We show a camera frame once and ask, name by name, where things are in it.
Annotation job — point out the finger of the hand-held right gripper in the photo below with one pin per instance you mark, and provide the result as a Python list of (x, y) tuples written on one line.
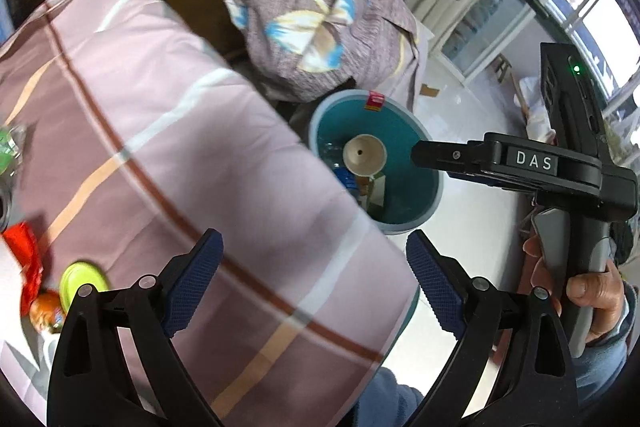
[(480, 179), (450, 155)]

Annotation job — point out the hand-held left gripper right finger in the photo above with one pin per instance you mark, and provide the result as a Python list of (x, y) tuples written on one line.
[(435, 287)]

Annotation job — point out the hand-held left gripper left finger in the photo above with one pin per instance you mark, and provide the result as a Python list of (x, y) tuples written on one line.
[(192, 287)]

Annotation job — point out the teal trash bin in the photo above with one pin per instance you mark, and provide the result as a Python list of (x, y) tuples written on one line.
[(400, 167)]

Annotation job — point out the yellow-green round lid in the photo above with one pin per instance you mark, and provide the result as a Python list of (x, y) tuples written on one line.
[(75, 274)]

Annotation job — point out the orange round snack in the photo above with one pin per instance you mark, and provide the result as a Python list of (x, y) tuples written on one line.
[(45, 309)]

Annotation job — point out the red snack wrapper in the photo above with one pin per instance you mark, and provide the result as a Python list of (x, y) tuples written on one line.
[(22, 252)]

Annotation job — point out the person's right hand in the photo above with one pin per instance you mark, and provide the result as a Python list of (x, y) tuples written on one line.
[(607, 297)]

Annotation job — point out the cardboard scrap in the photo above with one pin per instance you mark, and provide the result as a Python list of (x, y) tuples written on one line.
[(429, 91)]

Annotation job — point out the person's blue clothing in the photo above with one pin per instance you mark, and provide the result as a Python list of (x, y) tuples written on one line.
[(385, 399)]

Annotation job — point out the pink striped blanket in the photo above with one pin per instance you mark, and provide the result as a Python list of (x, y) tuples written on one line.
[(175, 132)]

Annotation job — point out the grey patterned cloth bundle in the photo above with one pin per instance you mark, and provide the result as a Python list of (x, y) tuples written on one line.
[(310, 7)]

